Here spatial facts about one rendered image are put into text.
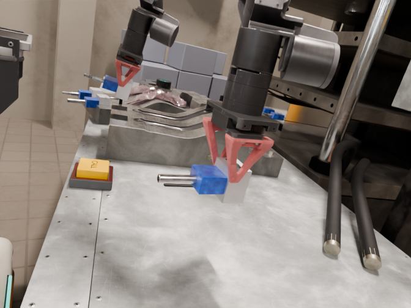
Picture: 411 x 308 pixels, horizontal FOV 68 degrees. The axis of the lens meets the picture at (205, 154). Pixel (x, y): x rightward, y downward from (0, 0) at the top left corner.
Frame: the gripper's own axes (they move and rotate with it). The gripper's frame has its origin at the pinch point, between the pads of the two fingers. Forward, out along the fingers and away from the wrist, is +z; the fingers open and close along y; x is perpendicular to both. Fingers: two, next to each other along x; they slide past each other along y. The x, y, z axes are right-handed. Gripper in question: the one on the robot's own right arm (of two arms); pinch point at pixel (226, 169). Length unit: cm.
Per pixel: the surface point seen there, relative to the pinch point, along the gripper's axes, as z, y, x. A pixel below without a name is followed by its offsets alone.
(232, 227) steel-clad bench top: 15.2, 6.2, -8.8
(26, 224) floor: 94, 128, 34
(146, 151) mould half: 11.7, 35.8, 1.6
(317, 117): 5, 74, -94
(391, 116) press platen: -6, 38, -92
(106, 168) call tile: 11.1, 23.4, 13.3
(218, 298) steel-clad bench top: 15.0, -9.4, 2.3
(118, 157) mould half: 14.1, 36.9, 8.1
